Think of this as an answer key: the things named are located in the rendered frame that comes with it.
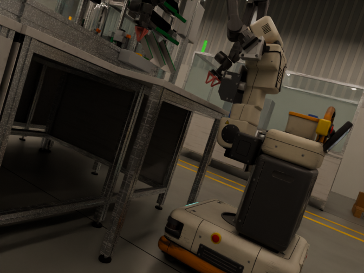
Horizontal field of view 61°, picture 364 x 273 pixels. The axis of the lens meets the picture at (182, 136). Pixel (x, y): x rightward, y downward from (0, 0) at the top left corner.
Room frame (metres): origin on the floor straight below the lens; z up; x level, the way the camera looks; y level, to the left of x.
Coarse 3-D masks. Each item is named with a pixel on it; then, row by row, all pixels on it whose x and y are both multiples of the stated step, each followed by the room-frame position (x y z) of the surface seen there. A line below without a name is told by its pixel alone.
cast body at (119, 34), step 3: (117, 30) 1.79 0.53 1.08; (120, 30) 1.78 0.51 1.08; (123, 30) 1.78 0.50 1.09; (117, 33) 1.78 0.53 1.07; (120, 33) 1.77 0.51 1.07; (123, 33) 1.78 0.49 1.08; (126, 33) 1.80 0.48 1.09; (114, 36) 1.79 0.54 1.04; (117, 36) 1.78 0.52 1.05; (120, 36) 1.77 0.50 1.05; (123, 36) 1.79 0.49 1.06; (114, 39) 1.79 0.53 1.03; (117, 39) 1.78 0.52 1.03; (120, 39) 1.77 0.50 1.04; (123, 39) 1.77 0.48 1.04; (123, 42) 1.78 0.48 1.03
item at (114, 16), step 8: (112, 8) 2.98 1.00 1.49; (120, 8) 2.94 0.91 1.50; (112, 16) 2.97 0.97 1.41; (128, 16) 2.89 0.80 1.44; (136, 16) 2.85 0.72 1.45; (112, 24) 2.95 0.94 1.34; (128, 24) 2.88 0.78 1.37; (104, 32) 2.98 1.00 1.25; (112, 32) 2.94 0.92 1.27; (128, 32) 2.87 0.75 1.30; (160, 40) 3.20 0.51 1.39; (168, 40) 3.33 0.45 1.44; (128, 48) 2.85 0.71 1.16; (168, 48) 3.38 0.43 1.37; (144, 56) 3.04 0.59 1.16; (160, 72) 3.37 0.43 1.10
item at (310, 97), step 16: (192, 64) 6.12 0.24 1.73; (208, 64) 5.97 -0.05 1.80; (192, 80) 6.07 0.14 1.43; (208, 80) 5.93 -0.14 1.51; (288, 80) 5.30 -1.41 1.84; (304, 80) 5.19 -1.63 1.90; (320, 80) 5.09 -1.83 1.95; (208, 96) 5.88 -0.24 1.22; (272, 96) 5.37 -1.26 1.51; (288, 96) 5.26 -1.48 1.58; (304, 96) 5.15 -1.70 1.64; (320, 96) 5.05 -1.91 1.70; (336, 96) 4.95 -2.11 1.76; (352, 96) 4.86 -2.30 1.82; (272, 112) 5.33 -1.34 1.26; (288, 112) 5.22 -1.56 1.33; (304, 112) 5.11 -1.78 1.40; (320, 112) 5.01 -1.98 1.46; (336, 112) 4.92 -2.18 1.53; (352, 112) 4.82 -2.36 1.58; (272, 128) 5.29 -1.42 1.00; (336, 128) 4.88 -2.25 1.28; (336, 144) 4.85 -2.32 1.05
